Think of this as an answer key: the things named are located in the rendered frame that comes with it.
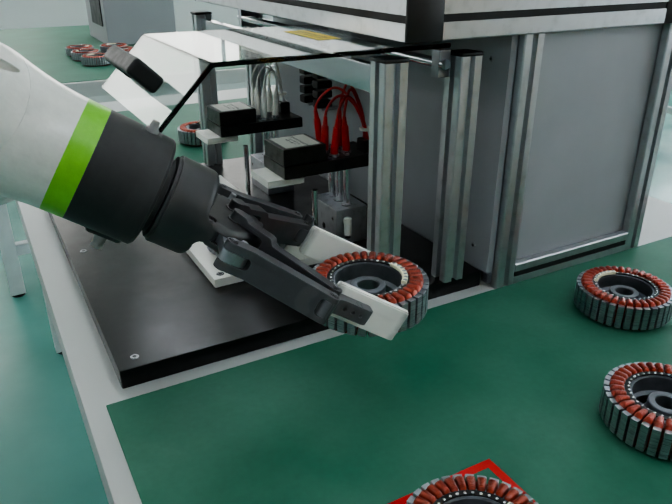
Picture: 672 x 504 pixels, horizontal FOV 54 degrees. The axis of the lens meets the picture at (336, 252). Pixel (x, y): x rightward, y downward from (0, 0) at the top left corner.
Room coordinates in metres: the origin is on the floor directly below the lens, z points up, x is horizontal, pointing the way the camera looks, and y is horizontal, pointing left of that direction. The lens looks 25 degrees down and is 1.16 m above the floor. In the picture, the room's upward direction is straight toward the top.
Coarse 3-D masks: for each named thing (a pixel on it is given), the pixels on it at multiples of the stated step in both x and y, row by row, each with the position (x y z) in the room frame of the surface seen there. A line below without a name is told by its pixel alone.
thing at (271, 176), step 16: (272, 144) 0.85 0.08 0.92; (288, 144) 0.85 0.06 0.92; (304, 144) 0.85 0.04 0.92; (320, 144) 0.85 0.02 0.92; (352, 144) 0.93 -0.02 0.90; (272, 160) 0.85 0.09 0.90; (288, 160) 0.82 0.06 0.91; (304, 160) 0.84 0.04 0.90; (320, 160) 0.85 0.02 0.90; (336, 160) 0.86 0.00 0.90; (352, 160) 0.87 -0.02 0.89; (368, 160) 0.88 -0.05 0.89; (256, 176) 0.85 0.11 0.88; (272, 176) 0.83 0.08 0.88; (288, 176) 0.82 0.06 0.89; (304, 176) 0.83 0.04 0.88; (336, 176) 0.89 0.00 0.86; (336, 192) 0.89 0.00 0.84
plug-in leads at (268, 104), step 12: (252, 72) 1.13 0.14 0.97; (276, 72) 1.10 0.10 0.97; (252, 84) 1.12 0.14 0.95; (264, 84) 1.09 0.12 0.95; (276, 84) 1.10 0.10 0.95; (252, 96) 1.12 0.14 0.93; (264, 96) 1.08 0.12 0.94; (276, 96) 1.09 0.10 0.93; (264, 108) 1.08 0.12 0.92; (276, 108) 1.10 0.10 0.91; (288, 108) 1.13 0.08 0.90; (264, 120) 1.08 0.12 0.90
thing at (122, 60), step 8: (112, 48) 0.72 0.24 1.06; (120, 48) 0.70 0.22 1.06; (104, 56) 0.72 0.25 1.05; (112, 56) 0.69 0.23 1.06; (120, 56) 0.67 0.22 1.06; (128, 56) 0.65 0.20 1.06; (112, 64) 0.71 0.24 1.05; (120, 64) 0.66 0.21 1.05; (128, 64) 0.64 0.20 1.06; (136, 64) 0.63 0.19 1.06; (144, 64) 0.64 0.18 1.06; (128, 72) 0.63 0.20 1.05; (136, 72) 0.63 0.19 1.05; (144, 72) 0.64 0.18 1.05; (152, 72) 0.64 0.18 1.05; (136, 80) 0.63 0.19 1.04; (144, 80) 0.64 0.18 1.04; (152, 80) 0.64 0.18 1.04; (160, 80) 0.64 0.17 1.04; (152, 88) 0.64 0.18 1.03
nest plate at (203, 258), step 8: (192, 248) 0.82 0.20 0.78; (200, 248) 0.82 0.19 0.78; (288, 248) 0.82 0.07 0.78; (296, 248) 0.82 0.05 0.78; (192, 256) 0.80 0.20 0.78; (200, 256) 0.79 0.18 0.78; (208, 256) 0.79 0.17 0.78; (216, 256) 0.79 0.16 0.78; (296, 256) 0.79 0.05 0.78; (304, 256) 0.79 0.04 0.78; (200, 264) 0.77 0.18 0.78; (208, 264) 0.77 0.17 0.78; (312, 264) 0.79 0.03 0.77; (208, 272) 0.75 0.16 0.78; (216, 272) 0.75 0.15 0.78; (224, 272) 0.75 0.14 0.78; (216, 280) 0.73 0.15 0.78; (224, 280) 0.73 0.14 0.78; (232, 280) 0.74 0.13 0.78; (240, 280) 0.74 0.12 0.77
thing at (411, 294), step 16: (336, 256) 0.58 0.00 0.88; (352, 256) 0.58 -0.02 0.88; (368, 256) 0.59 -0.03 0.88; (384, 256) 0.58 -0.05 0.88; (320, 272) 0.54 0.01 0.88; (336, 272) 0.55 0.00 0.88; (352, 272) 0.57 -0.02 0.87; (368, 272) 0.57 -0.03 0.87; (384, 272) 0.56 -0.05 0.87; (400, 272) 0.55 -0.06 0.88; (416, 272) 0.54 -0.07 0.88; (368, 288) 0.55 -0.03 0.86; (384, 288) 0.53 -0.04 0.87; (400, 288) 0.52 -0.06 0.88; (416, 288) 0.51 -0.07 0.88; (400, 304) 0.49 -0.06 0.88; (416, 304) 0.50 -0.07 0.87; (336, 320) 0.50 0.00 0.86; (416, 320) 0.50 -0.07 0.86
